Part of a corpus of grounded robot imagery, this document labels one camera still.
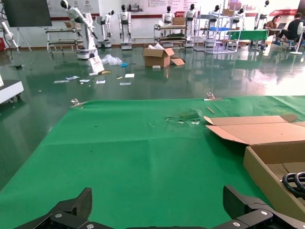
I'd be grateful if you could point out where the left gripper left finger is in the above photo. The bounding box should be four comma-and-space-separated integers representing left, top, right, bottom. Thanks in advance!
13, 187, 103, 229

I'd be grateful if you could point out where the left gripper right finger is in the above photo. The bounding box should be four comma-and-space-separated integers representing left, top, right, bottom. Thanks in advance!
214, 185, 305, 229

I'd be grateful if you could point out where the black power cable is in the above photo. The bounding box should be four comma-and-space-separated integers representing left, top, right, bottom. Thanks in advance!
282, 172, 305, 200

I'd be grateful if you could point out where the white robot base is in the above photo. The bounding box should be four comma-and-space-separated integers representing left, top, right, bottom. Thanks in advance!
0, 74, 25, 105

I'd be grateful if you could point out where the cardboard box with round holes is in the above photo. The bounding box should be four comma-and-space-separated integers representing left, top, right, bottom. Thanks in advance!
203, 114, 305, 224

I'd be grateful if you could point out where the open cardboard box on floor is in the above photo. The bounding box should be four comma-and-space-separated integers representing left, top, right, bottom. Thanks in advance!
142, 43, 176, 69

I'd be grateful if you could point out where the green table cloth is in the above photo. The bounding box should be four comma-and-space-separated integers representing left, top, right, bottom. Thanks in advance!
0, 95, 305, 229

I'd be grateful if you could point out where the metal cloth clip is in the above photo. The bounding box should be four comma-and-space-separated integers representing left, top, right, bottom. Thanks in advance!
203, 92, 224, 101
70, 98, 88, 108

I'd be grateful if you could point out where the white leaning sign board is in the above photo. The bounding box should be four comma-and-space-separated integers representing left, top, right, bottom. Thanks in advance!
88, 56, 103, 74

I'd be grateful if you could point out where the clear plastic bag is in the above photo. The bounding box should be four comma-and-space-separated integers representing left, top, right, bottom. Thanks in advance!
101, 53, 123, 66

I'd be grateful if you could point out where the table with green cloth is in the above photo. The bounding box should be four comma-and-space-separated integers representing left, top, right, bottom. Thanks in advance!
226, 29, 269, 50

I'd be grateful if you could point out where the white shelving rack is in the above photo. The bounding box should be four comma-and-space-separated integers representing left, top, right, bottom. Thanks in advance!
193, 13, 239, 54

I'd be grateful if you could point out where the white standing fan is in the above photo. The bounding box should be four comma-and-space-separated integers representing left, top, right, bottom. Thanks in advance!
289, 18, 305, 56

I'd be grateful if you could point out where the white humanoid robot leaning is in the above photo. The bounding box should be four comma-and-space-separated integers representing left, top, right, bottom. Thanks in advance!
60, 0, 99, 60

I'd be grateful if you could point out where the seated person in brown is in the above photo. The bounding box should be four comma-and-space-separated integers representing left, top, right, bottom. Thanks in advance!
265, 14, 282, 33

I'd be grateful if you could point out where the seated person in black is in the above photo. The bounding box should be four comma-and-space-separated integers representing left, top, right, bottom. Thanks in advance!
277, 13, 305, 46

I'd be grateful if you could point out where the metal cart with shelves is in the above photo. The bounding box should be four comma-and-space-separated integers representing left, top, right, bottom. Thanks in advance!
153, 23, 188, 49

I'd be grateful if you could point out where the black screen on stand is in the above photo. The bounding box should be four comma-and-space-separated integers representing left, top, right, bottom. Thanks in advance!
3, 0, 53, 51

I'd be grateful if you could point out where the low white frame table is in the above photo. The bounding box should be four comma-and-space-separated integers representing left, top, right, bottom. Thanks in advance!
44, 26, 83, 53

